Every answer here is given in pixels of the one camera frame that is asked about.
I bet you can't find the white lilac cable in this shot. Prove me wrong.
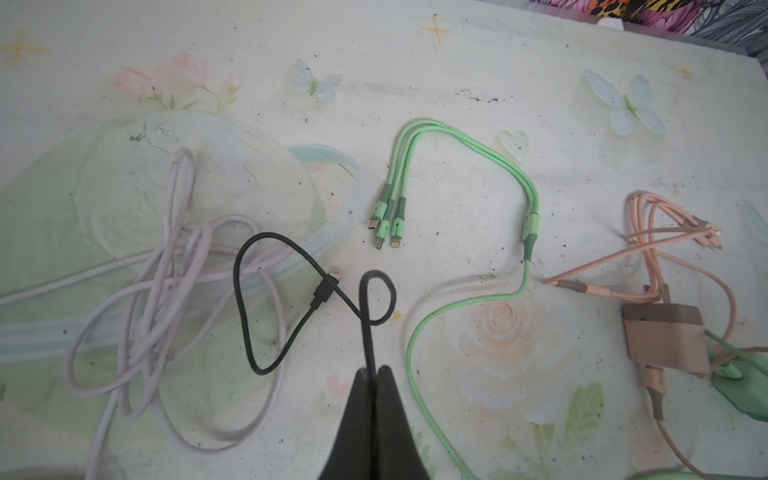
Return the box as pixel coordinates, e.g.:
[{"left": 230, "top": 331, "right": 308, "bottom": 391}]
[{"left": 0, "top": 146, "right": 289, "bottom": 480}]

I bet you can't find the pink multi-head charging cable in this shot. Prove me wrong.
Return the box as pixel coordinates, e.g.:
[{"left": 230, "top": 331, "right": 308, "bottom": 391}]
[{"left": 542, "top": 191, "right": 738, "bottom": 480}]

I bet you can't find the black thin cable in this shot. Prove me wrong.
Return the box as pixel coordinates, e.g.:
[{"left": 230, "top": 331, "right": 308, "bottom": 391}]
[{"left": 232, "top": 232, "right": 398, "bottom": 379}]

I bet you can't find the green multi-head charging cable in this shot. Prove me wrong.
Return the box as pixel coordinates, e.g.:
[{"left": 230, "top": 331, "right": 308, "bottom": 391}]
[{"left": 368, "top": 118, "right": 541, "bottom": 480}]

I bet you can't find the green charger plug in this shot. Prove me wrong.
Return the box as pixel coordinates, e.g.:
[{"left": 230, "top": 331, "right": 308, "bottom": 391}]
[{"left": 711, "top": 359, "right": 767, "bottom": 422}]

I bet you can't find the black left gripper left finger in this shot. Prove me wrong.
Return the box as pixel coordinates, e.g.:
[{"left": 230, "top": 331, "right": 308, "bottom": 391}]
[{"left": 319, "top": 368, "right": 373, "bottom": 480}]

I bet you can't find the pink brown charger plug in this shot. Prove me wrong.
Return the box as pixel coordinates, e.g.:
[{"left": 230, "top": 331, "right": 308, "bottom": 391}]
[{"left": 620, "top": 303, "right": 710, "bottom": 374}]

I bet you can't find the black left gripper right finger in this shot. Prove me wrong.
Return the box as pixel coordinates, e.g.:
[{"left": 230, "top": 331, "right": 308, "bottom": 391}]
[{"left": 374, "top": 365, "right": 429, "bottom": 480}]

